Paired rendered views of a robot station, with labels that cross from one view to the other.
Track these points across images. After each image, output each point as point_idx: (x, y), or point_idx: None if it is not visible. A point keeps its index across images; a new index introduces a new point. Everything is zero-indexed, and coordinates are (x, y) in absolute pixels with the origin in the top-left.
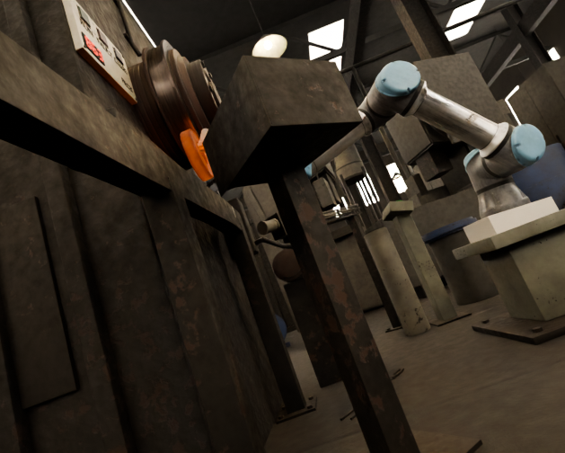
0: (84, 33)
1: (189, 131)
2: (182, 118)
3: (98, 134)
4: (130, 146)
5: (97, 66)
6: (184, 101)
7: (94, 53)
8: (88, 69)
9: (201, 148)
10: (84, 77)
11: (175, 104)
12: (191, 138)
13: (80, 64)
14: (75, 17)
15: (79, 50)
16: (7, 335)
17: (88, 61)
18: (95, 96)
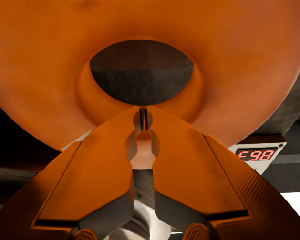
0: (258, 162)
1: (235, 144)
2: None
3: None
4: None
5: (250, 140)
6: (131, 219)
7: (259, 150)
8: (268, 125)
9: (164, 117)
10: (296, 107)
11: (147, 193)
12: (273, 113)
13: (288, 122)
14: (263, 168)
15: (281, 137)
16: None
17: (260, 136)
18: (291, 91)
